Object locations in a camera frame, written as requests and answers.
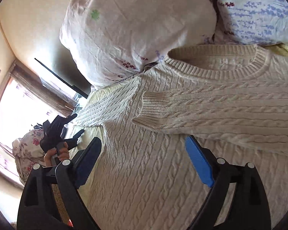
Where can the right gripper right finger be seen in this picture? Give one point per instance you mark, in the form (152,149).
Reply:
(249,208)

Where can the pink lavender right pillow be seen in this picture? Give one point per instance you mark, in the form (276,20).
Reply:
(247,22)

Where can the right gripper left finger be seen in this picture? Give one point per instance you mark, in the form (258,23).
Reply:
(38,209)

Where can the pink floral left pillow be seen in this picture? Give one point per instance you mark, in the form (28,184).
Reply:
(111,40)

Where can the floral cloth bundle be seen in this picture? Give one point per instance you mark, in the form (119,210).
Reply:
(27,152)

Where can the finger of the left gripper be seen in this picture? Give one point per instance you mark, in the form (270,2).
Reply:
(66,120)
(72,142)

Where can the beige cable knit sweater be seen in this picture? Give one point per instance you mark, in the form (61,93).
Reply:
(232,99)

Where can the person's left hand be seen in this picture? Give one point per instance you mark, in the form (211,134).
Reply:
(62,155)

